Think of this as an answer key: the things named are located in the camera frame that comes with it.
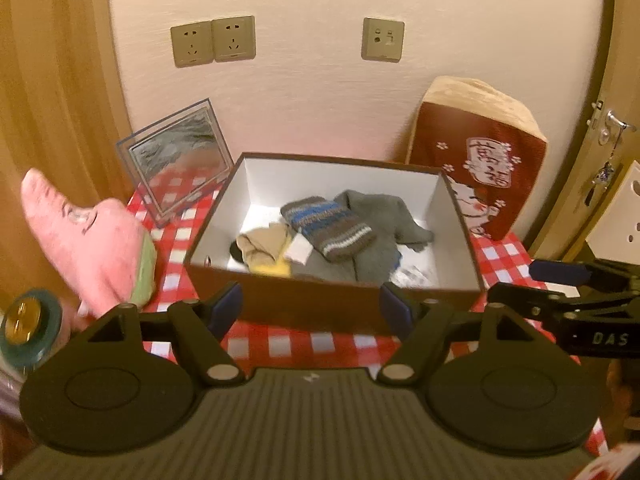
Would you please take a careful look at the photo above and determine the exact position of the cotton swab packet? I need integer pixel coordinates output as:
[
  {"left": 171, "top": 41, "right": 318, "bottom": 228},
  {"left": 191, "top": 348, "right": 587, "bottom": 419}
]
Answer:
[{"left": 390, "top": 262, "right": 443, "bottom": 290}]

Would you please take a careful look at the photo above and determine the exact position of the white chair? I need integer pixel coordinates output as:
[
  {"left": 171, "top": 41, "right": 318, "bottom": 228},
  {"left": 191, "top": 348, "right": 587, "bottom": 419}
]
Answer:
[{"left": 585, "top": 160, "right": 640, "bottom": 263}]

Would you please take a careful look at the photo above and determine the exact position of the silver door handle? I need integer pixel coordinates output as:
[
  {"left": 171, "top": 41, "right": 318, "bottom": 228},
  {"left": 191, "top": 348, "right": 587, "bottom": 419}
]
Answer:
[{"left": 590, "top": 100, "right": 633, "bottom": 143}]

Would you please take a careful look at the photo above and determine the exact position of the beige wall socket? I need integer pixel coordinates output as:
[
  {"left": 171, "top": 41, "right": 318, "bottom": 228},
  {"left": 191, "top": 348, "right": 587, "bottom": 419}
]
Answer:
[
  {"left": 170, "top": 21, "right": 214, "bottom": 68},
  {"left": 211, "top": 15, "right": 257, "bottom": 63}
]

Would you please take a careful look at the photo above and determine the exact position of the beige cloth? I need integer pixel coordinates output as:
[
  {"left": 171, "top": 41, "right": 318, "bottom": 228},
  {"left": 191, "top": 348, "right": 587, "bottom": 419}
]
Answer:
[{"left": 236, "top": 225, "right": 291, "bottom": 266}]

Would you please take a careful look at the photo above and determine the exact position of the clear acrylic picture frame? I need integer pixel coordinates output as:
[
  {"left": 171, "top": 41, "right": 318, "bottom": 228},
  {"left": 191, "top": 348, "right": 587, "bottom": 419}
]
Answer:
[{"left": 116, "top": 99, "right": 233, "bottom": 228}]

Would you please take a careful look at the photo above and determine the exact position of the pink plush toy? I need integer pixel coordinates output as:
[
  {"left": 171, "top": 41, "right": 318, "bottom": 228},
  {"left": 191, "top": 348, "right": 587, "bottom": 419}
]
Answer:
[{"left": 21, "top": 167, "right": 158, "bottom": 318}]

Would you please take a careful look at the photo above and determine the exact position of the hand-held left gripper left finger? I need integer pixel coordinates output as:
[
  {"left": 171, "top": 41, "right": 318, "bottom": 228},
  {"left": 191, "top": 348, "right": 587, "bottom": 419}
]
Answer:
[{"left": 87, "top": 281, "right": 246, "bottom": 386}]

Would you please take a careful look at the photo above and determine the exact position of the dark grey sock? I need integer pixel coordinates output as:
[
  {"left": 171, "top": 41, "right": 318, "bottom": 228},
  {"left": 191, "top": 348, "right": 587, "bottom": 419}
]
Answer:
[{"left": 334, "top": 189, "right": 435, "bottom": 282}]

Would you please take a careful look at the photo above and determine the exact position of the grey cloth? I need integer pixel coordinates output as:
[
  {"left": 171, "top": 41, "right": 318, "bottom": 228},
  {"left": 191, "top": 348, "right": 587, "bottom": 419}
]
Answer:
[{"left": 290, "top": 254, "right": 358, "bottom": 282}]

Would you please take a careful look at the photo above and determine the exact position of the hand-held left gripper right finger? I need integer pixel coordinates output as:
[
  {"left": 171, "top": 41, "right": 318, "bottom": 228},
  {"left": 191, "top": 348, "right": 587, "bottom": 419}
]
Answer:
[{"left": 376, "top": 282, "right": 556, "bottom": 386}]

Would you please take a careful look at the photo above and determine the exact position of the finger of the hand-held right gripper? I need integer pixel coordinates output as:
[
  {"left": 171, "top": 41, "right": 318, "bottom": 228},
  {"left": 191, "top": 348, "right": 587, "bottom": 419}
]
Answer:
[
  {"left": 530, "top": 259, "right": 640, "bottom": 293},
  {"left": 487, "top": 282, "right": 640, "bottom": 333}
]

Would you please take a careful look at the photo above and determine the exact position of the brown cardboard box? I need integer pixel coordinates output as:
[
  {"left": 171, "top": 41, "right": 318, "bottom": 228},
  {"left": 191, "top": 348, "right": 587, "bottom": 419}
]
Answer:
[{"left": 183, "top": 152, "right": 487, "bottom": 336}]

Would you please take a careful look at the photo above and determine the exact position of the glass jar with teal lid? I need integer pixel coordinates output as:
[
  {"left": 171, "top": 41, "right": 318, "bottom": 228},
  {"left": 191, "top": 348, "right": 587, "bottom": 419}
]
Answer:
[{"left": 0, "top": 287, "right": 66, "bottom": 411}]

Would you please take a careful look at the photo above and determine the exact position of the red checked tablecloth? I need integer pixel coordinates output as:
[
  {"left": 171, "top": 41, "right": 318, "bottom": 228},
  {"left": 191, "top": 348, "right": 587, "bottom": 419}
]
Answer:
[{"left": 125, "top": 175, "right": 611, "bottom": 456}]

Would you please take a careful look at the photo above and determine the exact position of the wooden door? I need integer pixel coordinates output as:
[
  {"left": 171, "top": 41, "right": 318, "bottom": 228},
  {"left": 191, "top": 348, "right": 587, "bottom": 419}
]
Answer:
[{"left": 525, "top": 0, "right": 640, "bottom": 261}]

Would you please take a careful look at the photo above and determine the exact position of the striped knit sock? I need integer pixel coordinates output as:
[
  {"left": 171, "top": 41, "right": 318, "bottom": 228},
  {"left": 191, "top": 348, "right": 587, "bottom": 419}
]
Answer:
[{"left": 280, "top": 196, "right": 377, "bottom": 262}]

